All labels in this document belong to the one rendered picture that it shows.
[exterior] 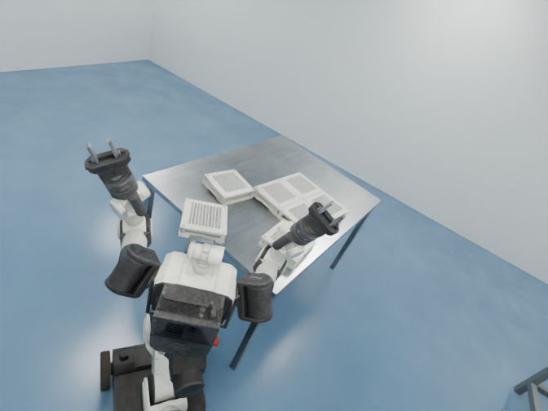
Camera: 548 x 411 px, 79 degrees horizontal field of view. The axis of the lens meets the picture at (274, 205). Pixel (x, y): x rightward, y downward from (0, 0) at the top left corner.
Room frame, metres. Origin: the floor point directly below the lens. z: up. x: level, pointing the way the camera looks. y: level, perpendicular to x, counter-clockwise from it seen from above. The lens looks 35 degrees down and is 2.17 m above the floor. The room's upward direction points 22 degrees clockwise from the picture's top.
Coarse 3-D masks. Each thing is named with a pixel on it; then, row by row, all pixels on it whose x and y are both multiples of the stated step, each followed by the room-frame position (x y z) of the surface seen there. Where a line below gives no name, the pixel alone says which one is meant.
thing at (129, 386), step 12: (120, 348) 0.91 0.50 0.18; (132, 348) 0.92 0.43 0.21; (144, 348) 0.96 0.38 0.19; (120, 360) 0.84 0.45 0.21; (132, 360) 0.86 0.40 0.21; (144, 360) 0.90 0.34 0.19; (120, 372) 0.80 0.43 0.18; (132, 372) 0.83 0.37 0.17; (144, 372) 0.85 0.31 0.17; (120, 384) 0.75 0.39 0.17; (132, 384) 0.77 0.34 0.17; (120, 396) 0.70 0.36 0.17; (132, 396) 0.72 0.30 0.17; (192, 396) 0.83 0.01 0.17; (204, 396) 0.85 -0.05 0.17; (120, 408) 0.65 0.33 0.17; (132, 408) 0.67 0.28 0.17; (192, 408) 0.78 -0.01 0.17; (204, 408) 0.80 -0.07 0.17
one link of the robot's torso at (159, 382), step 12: (144, 324) 0.86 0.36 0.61; (144, 336) 0.84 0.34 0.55; (156, 360) 0.80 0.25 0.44; (168, 360) 0.83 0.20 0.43; (156, 372) 0.77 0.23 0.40; (168, 372) 0.80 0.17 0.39; (156, 384) 0.74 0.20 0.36; (168, 384) 0.76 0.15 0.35; (156, 396) 0.70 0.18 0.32; (168, 396) 0.73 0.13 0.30
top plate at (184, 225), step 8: (192, 200) 1.46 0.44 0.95; (184, 208) 1.37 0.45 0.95; (200, 208) 1.42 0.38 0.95; (224, 208) 1.50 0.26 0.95; (184, 216) 1.31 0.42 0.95; (224, 216) 1.43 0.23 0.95; (184, 224) 1.25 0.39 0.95; (192, 224) 1.27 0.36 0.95; (208, 224) 1.32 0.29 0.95; (224, 224) 1.37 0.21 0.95; (208, 232) 1.27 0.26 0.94; (216, 232) 1.28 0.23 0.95; (224, 232) 1.31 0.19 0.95
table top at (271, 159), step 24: (264, 144) 2.60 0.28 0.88; (288, 144) 2.78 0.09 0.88; (168, 168) 1.75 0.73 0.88; (192, 168) 1.85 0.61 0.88; (216, 168) 1.97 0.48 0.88; (240, 168) 2.09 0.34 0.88; (264, 168) 2.22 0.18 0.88; (288, 168) 2.37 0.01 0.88; (312, 168) 2.53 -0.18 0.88; (168, 192) 1.52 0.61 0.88; (192, 192) 1.61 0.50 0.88; (336, 192) 2.30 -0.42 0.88; (360, 192) 2.46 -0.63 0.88; (240, 216) 1.57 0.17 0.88; (264, 216) 1.66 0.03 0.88; (360, 216) 2.11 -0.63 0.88; (240, 240) 1.38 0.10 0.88; (336, 240) 1.72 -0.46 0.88; (240, 264) 1.22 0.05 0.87
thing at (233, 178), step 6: (222, 174) 1.81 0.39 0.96; (228, 174) 1.84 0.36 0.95; (234, 174) 1.86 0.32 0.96; (216, 180) 1.72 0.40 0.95; (222, 180) 1.74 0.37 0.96; (228, 180) 1.77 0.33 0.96; (234, 180) 1.80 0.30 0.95; (240, 180) 1.82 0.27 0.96; (222, 186) 1.68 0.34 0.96; (228, 186) 1.71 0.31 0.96; (234, 186) 1.74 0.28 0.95; (240, 186) 1.76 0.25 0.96; (246, 186) 1.79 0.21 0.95
